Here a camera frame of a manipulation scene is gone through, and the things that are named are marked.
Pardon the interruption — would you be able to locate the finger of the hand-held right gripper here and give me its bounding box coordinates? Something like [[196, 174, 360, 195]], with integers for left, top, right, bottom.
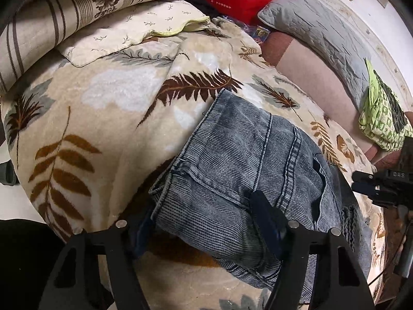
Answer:
[[352, 171, 385, 185], [352, 182, 398, 206]]

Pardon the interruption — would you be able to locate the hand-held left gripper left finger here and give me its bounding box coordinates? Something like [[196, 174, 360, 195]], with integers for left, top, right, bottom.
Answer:
[[38, 220, 156, 310]]

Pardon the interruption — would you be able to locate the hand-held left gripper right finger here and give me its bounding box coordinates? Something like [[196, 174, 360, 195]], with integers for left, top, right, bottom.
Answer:
[[250, 190, 369, 310]]

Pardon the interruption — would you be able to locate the grey-blue denim garment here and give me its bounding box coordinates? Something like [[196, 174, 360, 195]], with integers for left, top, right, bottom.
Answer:
[[149, 88, 371, 304]]

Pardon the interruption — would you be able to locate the pink brown bolster cushion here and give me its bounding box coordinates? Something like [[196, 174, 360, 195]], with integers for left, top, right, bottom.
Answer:
[[261, 30, 378, 156], [371, 111, 413, 172]]

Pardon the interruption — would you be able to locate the green patterned cloth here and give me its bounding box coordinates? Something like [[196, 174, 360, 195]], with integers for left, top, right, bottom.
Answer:
[[358, 58, 413, 152]]

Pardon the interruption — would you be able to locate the dark green garment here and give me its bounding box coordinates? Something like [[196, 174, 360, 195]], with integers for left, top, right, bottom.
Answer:
[[377, 74, 409, 130]]

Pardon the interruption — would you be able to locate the cream leaf-print blanket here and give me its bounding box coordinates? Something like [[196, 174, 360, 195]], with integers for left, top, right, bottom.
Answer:
[[0, 16, 388, 310]]

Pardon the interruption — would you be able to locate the grey-green slipper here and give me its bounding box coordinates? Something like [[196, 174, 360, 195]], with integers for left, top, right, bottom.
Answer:
[[0, 161, 17, 187]]

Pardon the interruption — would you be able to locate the grey quilted pillow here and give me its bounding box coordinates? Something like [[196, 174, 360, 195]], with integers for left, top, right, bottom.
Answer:
[[257, 0, 378, 107]]

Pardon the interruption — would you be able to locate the colourful plastic packet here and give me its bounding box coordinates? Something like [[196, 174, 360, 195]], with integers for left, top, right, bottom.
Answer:
[[223, 15, 272, 43]]

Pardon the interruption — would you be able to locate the cream sprig-print pillow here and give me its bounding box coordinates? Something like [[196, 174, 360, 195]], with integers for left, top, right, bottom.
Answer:
[[55, 0, 211, 68]]

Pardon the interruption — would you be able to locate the striped floral rolled quilt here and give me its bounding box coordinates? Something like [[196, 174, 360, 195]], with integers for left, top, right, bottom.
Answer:
[[0, 0, 205, 95]]

